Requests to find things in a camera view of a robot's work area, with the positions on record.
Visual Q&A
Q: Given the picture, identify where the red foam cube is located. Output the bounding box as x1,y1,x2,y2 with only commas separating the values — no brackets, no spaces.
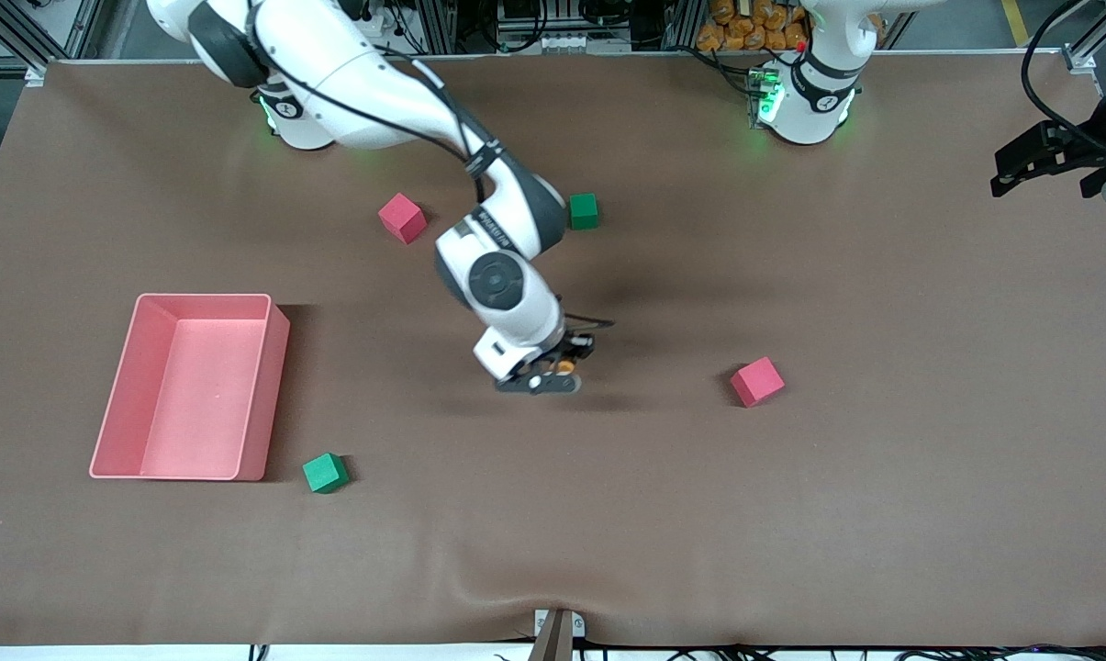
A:
378,193,428,245
731,356,786,409

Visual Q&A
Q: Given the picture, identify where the brown table mat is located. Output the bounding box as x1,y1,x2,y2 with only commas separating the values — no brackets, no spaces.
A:
0,50,1106,648

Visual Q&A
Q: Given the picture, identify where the white power strip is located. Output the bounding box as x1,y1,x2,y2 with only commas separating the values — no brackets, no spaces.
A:
497,32,631,54

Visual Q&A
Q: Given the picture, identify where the pink plastic bin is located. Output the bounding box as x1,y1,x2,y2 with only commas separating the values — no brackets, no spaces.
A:
89,293,291,482

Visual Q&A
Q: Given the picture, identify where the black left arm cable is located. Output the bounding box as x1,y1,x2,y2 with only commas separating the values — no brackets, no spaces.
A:
1021,0,1106,143

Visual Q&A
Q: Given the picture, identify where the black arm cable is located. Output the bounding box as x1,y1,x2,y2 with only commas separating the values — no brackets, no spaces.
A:
1021,0,1106,143
245,0,503,198

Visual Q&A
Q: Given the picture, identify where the aluminium frame profile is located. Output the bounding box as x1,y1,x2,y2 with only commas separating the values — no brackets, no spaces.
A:
0,0,53,85
1062,0,1106,74

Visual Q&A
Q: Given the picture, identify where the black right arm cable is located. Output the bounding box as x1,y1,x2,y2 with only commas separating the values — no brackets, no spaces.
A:
245,0,503,198

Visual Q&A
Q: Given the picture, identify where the metal table edge bracket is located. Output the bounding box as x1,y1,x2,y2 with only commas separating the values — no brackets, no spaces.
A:
527,608,586,661

